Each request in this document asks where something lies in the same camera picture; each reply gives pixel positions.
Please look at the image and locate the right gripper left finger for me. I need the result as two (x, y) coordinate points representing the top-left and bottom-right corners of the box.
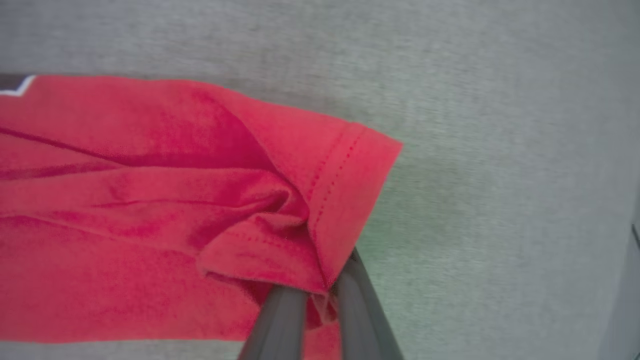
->
(237, 285), (309, 360)

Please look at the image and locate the grey fabric sofa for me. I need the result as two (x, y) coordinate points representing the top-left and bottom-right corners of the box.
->
(0, 0), (640, 360)

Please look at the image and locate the red white Bulls jersey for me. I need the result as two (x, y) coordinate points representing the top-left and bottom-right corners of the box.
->
(0, 74), (404, 360)

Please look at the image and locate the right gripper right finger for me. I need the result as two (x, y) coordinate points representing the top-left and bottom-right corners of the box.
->
(332, 247), (405, 360)

